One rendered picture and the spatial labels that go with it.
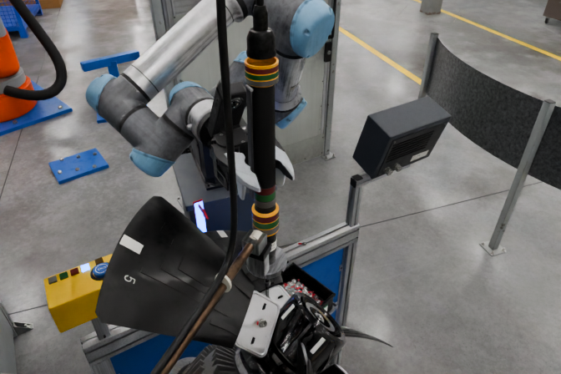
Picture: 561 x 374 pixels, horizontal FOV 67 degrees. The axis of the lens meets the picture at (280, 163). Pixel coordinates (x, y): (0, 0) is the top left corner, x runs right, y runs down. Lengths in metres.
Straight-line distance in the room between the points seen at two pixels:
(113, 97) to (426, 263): 2.13
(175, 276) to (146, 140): 0.29
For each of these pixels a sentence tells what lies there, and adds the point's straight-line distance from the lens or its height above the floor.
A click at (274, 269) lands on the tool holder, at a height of 1.31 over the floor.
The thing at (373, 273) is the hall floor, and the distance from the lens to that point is 2.52.
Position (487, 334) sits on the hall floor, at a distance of 2.45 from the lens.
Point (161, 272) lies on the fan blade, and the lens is 0.66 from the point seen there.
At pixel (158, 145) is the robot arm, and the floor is 1.44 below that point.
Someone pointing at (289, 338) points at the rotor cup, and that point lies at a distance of 0.74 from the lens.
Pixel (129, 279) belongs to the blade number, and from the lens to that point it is 0.63.
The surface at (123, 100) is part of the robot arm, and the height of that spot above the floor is 1.50.
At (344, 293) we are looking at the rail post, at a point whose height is 0.52.
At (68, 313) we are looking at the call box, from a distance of 1.13.
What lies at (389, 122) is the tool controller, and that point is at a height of 1.24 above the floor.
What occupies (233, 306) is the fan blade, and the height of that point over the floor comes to 1.30.
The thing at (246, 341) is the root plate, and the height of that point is 1.25.
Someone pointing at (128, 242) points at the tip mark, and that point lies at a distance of 0.65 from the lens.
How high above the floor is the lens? 1.86
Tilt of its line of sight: 34 degrees down
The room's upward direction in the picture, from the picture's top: straight up
